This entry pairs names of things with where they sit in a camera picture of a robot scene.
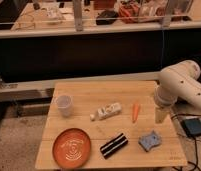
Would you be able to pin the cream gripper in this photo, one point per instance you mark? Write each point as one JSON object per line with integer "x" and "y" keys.
{"x": 160, "y": 114}

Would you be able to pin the white ceramic cup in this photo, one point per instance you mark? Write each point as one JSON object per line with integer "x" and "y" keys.
{"x": 64, "y": 104}

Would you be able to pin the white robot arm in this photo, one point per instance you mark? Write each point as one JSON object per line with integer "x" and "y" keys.
{"x": 177, "y": 81}

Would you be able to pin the orange carrot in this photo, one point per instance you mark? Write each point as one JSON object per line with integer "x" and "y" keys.
{"x": 136, "y": 109}

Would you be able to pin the blue sponge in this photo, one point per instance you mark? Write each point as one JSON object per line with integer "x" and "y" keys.
{"x": 150, "y": 141}

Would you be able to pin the black power adapter box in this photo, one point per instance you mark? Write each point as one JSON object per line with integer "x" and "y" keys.
{"x": 192, "y": 127}

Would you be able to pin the wooden table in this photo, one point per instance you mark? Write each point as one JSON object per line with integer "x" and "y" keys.
{"x": 88, "y": 97}

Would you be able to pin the white toy bottle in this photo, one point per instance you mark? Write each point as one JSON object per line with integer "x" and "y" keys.
{"x": 106, "y": 111}

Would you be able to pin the black white striped block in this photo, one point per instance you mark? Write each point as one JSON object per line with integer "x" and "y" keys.
{"x": 113, "y": 145}

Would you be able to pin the orange patterned plate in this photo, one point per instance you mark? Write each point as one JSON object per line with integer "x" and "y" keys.
{"x": 72, "y": 148}

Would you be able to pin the orange tool on shelf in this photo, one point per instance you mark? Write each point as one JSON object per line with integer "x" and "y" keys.
{"x": 129, "y": 13}

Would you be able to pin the black bag on shelf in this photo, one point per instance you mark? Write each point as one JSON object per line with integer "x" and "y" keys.
{"x": 106, "y": 17}

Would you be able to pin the grey metal post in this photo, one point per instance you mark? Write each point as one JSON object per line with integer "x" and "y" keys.
{"x": 77, "y": 9}

